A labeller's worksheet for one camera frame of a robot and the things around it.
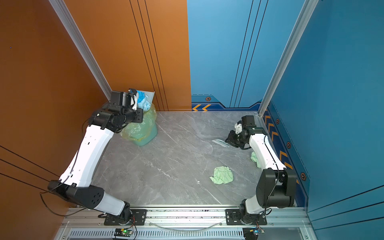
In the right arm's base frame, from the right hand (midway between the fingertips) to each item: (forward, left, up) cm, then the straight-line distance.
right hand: (225, 140), depth 85 cm
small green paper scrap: (-5, -18, -12) cm, 22 cm away
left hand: (+4, +45, +20) cm, 49 cm away
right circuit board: (-42, -9, -17) cm, 46 cm away
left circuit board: (-42, +52, -16) cm, 68 cm away
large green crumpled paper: (-15, +2, -14) cm, 20 cm away
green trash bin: (+9, +50, -11) cm, 52 cm away
